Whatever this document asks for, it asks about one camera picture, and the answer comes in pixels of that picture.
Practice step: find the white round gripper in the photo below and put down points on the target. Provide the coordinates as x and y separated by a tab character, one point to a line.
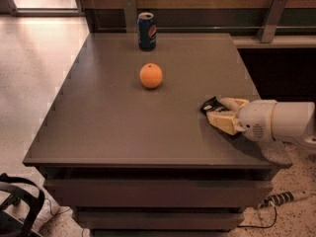
257	118

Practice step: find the black rxbar chocolate wrapper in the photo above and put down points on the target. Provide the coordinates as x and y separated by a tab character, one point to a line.
212	105

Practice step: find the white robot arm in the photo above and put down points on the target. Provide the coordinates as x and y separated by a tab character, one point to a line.
292	122

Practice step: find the blue pepsi can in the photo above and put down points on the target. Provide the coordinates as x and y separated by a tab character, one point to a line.
146	31

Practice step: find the orange fruit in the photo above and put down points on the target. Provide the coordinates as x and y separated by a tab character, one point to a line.
151	75

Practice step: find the white power strip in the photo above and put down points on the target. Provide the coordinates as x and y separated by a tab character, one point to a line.
282	198

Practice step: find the grey drawer cabinet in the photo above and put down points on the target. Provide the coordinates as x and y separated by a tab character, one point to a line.
105	125

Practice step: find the lower grey drawer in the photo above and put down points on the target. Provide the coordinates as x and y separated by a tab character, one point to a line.
173	221

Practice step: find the grey drawer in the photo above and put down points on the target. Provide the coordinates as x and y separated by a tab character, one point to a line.
173	221
159	193

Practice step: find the upper grey drawer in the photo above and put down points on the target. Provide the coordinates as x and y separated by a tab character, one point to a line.
159	193

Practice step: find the white cloth on floor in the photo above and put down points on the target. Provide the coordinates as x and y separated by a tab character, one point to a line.
49	209

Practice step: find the left metal wall bracket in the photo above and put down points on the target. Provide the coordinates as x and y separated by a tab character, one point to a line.
130	15

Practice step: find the horizontal metal rail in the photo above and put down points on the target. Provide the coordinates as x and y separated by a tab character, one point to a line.
190	29

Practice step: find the window frame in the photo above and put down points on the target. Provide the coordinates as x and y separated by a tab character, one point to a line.
43	8

